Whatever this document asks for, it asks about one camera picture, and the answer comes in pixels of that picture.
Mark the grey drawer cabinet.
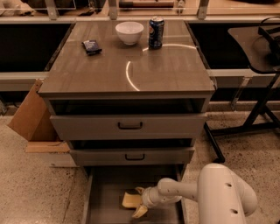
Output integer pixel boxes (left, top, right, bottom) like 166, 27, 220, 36
38, 20, 217, 224

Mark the dark snack packet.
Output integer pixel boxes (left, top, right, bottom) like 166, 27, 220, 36
82, 40, 102, 55

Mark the black side table stand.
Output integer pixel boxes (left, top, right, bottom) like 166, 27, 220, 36
204, 16, 280, 164

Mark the blue soda can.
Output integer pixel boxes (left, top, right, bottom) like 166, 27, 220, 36
149, 17, 165, 49

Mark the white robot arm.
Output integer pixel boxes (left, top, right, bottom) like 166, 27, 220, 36
132, 164, 257, 224

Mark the yellow sponge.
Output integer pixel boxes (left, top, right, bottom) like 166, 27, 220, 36
122, 192, 142, 208

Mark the black drawer handle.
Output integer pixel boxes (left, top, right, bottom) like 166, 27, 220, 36
117, 122, 143, 130
124, 154, 145, 161

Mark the grey bottom drawer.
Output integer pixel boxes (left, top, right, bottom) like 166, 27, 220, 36
81, 164, 185, 224

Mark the brown cardboard box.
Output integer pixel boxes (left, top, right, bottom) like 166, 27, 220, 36
8, 80, 76, 167

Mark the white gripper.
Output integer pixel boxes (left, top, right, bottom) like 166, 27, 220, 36
132, 186, 163, 219

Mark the grey middle drawer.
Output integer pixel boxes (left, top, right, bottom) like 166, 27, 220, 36
70, 147, 194, 166

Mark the grey drawer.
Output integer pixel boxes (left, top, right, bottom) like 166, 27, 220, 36
50, 114, 206, 140
70, 147, 194, 166
81, 164, 185, 224

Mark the grey top drawer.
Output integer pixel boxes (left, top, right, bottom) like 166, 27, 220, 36
50, 114, 206, 140

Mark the black middle drawer handle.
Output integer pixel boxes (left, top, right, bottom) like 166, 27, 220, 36
124, 154, 145, 161

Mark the black top drawer handle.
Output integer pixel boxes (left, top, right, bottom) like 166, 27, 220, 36
117, 122, 143, 130

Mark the white ceramic bowl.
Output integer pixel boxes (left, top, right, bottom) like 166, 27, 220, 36
115, 21, 144, 45

